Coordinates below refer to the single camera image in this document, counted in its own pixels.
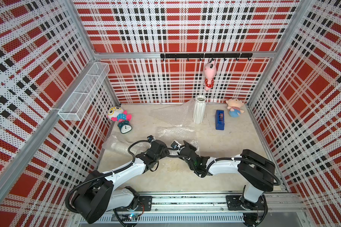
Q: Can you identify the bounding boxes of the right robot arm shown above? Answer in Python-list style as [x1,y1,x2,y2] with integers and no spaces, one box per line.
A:
[163,141,281,211]

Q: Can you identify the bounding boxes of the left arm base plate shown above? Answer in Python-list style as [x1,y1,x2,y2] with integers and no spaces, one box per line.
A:
[116,196,153,212]

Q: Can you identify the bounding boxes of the white pink owl plush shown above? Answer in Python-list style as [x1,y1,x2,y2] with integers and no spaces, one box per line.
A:
[107,107,132,123]

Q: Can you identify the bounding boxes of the black hook rail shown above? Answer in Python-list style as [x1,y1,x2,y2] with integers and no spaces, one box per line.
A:
[160,53,253,60]

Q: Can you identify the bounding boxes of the white wire mesh shelf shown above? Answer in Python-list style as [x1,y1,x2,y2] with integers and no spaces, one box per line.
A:
[58,62,109,121]

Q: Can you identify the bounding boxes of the teal alarm clock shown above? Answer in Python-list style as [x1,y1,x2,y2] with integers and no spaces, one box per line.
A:
[117,120,132,134]

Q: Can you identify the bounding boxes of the tall white ribbed vase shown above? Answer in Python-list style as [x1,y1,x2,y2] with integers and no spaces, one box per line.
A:
[193,95,206,124]

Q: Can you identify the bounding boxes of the plush doll blue pants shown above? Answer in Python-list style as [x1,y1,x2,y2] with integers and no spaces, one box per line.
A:
[226,99,244,118]

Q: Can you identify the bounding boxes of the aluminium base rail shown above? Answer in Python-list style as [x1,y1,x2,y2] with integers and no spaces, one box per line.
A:
[96,192,311,227]

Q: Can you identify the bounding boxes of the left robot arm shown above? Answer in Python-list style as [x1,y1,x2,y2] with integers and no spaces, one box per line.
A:
[64,136,167,224]

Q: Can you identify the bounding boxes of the pink hanging plush toy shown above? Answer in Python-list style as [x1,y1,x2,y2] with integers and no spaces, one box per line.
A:
[203,60,217,91]

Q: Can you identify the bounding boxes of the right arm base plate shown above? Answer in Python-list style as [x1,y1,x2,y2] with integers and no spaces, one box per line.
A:
[226,195,267,211]

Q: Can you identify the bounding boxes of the bubble wrap pile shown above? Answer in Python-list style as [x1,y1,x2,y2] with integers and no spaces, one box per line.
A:
[150,99,195,127]

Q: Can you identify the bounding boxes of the blue tape dispenser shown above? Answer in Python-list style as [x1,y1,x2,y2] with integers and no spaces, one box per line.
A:
[215,110,225,131]

